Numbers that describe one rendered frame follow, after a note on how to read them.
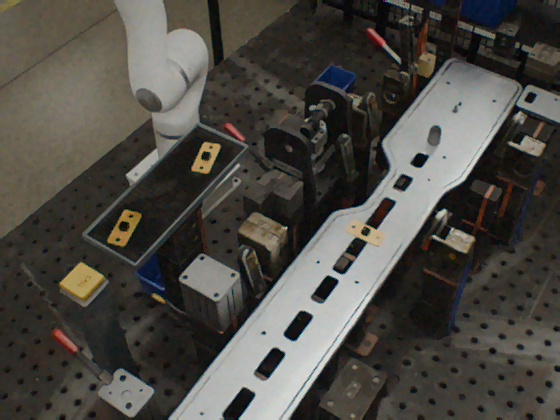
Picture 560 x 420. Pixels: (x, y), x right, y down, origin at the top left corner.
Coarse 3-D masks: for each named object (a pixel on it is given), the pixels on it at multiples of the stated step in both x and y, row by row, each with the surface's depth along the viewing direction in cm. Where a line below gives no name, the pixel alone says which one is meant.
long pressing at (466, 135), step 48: (432, 96) 188; (480, 96) 187; (384, 144) 176; (480, 144) 176; (384, 192) 167; (432, 192) 167; (336, 240) 159; (384, 240) 158; (288, 288) 151; (336, 288) 151; (240, 336) 144; (336, 336) 143; (240, 384) 137; (288, 384) 137
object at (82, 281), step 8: (80, 264) 136; (72, 272) 135; (80, 272) 135; (88, 272) 135; (96, 272) 135; (64, 280) 134; (72, 280) 134; (80, 280) 134; (88, 280) 134; (96, 280) 134; (64, 288) 133; (72, 288) 133; (80, 288) 133; (88, 288) 133; (80, 296) 131
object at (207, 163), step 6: (204, 144) 155; (210, 144) 155; (216, 144) 155; (204, 150) 154; (210, 150) 154; (216, 150) 154; (198, 156) 153; (204, 156) 152; (210, 156) 152; (216, 156) 153; (198, 162) 152; (204, 162) 152; (210, 162) 152; (192, 168) 151; (198, 168) 151; (204, 168) 151; (210, 168) 150
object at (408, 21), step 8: (408, 16) 174; (400, 24) 173; (408, 24) 173; (416, 24) 172; (400, 32) 175; (408, 32) 175; (416, 32) 173; (400, 40) 176; (408, 40) 176; (400, 48) 178; (408, 48) 178; (400, 56) 180; (408, 56) 179; (408, 64) 180; (408, 72) 182
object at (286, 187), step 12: (264, 180) 160; (276, 180) 160; (288, 180) 160; (276, 192) 157; (288, 192) 157; (300, 192) 160; (276, 204) 160; (288, 204) 157; (300, 204) 163; (276, 216) 162; (288, 216) 160; (300, 216) 166; (288, 228) 164; (288, 240) 169; (288, 252) 173; (288, 264) 175
